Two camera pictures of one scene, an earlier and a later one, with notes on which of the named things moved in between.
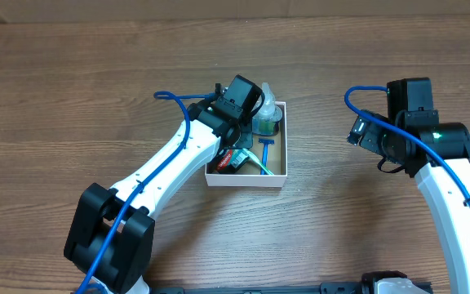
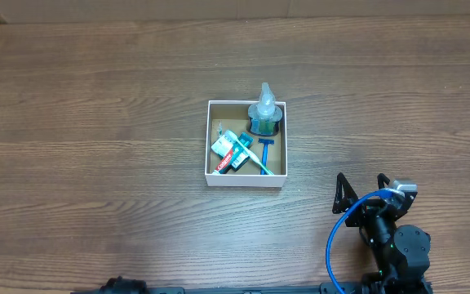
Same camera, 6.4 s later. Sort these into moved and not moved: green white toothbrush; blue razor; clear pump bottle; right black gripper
Moved: right black gripper
Not moved: green white toothbrush; clear pump bottle; blue razor
